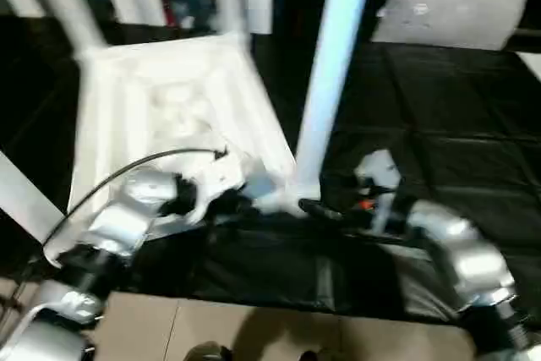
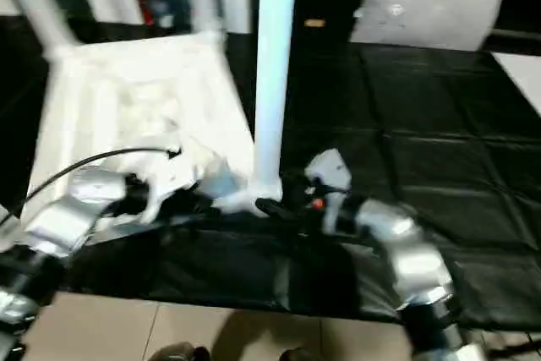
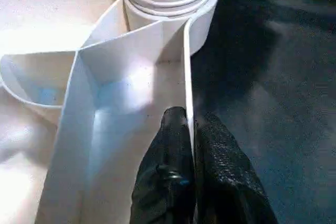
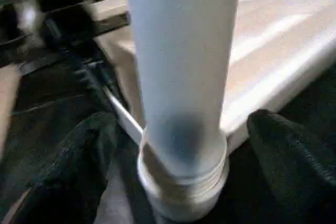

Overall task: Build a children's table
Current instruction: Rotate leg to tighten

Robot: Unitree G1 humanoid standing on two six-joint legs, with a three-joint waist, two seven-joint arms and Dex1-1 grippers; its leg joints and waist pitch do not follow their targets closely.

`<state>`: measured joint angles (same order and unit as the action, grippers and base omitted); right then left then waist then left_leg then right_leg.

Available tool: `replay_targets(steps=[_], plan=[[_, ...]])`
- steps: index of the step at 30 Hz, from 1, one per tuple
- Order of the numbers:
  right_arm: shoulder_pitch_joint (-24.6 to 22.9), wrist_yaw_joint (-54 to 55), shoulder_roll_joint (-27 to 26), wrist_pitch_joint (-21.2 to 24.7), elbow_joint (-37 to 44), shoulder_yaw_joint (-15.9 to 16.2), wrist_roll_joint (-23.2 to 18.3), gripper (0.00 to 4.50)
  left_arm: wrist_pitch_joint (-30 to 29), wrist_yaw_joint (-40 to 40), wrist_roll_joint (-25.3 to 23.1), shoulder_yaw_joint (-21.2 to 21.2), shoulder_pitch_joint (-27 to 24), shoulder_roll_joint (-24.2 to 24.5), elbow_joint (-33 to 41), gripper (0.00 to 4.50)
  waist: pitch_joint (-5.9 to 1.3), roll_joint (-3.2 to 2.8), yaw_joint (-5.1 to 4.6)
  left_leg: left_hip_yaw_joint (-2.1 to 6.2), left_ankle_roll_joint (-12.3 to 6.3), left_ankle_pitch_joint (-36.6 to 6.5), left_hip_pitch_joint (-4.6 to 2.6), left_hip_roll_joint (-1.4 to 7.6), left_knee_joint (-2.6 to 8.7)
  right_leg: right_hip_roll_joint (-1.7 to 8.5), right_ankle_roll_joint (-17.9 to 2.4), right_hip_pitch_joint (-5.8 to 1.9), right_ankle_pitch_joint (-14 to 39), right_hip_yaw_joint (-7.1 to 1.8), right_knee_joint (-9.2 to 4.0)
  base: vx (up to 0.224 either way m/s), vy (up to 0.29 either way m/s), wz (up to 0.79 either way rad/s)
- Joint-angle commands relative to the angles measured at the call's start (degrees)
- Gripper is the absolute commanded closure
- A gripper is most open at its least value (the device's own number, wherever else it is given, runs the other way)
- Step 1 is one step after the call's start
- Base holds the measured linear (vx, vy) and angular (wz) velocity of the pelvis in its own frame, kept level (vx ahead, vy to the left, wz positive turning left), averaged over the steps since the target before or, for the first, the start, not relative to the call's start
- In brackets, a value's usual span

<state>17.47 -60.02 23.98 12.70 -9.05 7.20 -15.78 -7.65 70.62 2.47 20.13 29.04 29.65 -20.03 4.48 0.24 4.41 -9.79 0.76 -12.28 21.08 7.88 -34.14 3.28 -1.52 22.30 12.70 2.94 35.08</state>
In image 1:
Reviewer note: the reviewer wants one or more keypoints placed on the white plastic table top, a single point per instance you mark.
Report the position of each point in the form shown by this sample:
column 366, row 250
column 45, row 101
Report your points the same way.
column 127, row 82

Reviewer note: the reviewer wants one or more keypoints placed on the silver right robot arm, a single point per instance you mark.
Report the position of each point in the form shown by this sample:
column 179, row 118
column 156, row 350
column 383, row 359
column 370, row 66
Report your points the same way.
column 465, row 242

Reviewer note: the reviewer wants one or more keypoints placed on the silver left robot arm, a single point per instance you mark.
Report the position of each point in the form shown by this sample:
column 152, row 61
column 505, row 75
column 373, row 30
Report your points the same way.
column 122, row 217

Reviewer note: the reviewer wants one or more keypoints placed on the grey cushion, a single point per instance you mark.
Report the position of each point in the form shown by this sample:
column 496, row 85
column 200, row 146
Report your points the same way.
column 456, row 10

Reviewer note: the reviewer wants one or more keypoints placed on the small red bottle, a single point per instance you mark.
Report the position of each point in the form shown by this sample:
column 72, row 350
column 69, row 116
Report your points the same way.
column 167, row 12

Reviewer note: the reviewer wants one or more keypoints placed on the white flat board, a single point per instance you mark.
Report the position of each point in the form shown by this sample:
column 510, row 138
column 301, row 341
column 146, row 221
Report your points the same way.
column 532, row 65

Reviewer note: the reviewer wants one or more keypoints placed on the black metal frame bar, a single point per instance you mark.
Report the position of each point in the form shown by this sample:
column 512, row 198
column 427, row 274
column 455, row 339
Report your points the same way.
column 12, row 297

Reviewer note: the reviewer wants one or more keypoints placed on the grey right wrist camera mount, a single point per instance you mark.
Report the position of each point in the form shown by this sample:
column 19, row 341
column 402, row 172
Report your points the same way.
column 380, row 166

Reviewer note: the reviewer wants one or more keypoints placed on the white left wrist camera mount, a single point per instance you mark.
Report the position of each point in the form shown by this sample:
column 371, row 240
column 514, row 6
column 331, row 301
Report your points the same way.
column 224, row 175

